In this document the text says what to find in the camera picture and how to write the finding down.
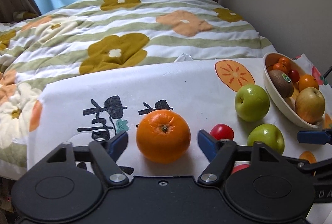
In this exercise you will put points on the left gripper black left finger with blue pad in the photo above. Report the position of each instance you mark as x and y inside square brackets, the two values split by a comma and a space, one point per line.
[104, 155]

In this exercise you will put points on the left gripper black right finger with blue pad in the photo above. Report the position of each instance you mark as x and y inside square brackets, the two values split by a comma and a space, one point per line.
[221, 157]

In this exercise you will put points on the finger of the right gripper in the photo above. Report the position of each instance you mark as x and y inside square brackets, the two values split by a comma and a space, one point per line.
[320, 137]

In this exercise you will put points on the yellow red apple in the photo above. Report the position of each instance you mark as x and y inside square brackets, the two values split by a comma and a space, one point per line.
[310, 105]

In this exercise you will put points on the green apple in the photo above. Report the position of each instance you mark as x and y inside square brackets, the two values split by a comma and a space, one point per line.
[252, 103]
[268, 134]

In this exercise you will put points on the large orange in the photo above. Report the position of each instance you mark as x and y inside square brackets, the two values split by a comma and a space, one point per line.
[163, 136]

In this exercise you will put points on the brown kiwi with sticker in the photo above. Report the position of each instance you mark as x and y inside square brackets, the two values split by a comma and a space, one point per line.
[282, 83]

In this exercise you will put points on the red cherry tomato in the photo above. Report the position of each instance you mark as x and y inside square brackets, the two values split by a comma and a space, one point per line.
[294, 75]

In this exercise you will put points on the small orange mandarin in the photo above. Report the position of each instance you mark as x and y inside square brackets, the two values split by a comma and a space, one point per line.
[280, 67]

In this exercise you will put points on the red tomato on table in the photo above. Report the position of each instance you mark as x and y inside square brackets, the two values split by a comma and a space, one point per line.
[222, 131]

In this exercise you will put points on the white fruit print tablecloth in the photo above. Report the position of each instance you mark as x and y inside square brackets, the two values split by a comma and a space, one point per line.
[60, 185]

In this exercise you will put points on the floral striped quilt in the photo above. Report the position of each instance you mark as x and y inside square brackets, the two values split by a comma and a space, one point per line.
[97, 35]

